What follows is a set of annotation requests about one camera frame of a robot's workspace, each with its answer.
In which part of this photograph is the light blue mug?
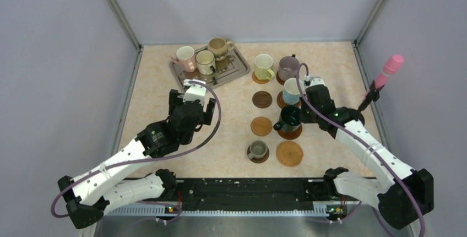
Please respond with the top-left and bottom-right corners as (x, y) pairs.
(282, 78), (305, 105)

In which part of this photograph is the dark green mug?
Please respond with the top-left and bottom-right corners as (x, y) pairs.
(273, 105), (301, 132)

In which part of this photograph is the brown saucer coaster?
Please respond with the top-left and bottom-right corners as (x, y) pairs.
(276, 92), (301, 109)
(277, 125), (303, 141)
(276, 71), (289, 85)

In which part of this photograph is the mauve mug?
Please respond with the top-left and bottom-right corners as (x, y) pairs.
(278, 54), (300, 82)

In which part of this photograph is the white mug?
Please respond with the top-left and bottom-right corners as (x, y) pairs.
(171, 46), (197, 72)

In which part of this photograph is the beige mug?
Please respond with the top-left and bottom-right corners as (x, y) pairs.
(196, 50), (216, 75)

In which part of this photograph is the light bamboo coaster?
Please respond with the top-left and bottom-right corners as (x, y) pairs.
(250, 116), (273, 137)
(252, 73), (269, 84)

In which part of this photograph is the dark walnut coaster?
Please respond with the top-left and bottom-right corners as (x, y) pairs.
(247, 146), (270, 164)
(252, 91), (273, 109)

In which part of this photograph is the small grey-green cup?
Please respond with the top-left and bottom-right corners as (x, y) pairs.
(249, 140), (267, 158)

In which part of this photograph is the pale yellow mug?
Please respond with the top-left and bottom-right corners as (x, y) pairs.
(254, 53), (275, 81)

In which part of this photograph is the woven rattan coaster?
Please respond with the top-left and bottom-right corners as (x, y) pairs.
(276, 141), (304, 168)

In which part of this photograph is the dark walnut coaster front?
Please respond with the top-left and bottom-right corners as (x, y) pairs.
(247, 146), (270, 164)

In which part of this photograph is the tan mug with handle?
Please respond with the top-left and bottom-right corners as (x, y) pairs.
(207, 37), (235, 61)

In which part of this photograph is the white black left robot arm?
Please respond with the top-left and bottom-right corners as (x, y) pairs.
(57, 84), (221, 229)

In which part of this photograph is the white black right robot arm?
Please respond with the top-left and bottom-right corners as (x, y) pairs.
(300, 84), (435, 229)

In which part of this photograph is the metal serving tray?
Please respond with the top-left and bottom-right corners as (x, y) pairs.
(169, 48), (250, 90)

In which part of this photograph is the pink microphone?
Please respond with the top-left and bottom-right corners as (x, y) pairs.
(365, 54), (404, 96)

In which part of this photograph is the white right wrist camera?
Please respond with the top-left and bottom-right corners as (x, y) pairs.
(303, 76), (326, 88)

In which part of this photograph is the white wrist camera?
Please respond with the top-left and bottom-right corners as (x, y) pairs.
(183, 79), (207, 106)
(303, 76), (326, 88)

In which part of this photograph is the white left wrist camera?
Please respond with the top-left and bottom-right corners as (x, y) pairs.
(183, 79), (207, 106)

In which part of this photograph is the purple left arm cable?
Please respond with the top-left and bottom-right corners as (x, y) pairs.
(50, 80), (222, 223)

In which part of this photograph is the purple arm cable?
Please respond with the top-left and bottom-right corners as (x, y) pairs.
(296, 62), (427, 237)
(50, 80), (222, 223)

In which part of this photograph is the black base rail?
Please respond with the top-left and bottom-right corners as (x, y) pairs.
(87, 177), (366, 218)

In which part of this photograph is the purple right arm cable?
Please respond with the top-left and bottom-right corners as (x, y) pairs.
(296, 62), (427, 237)

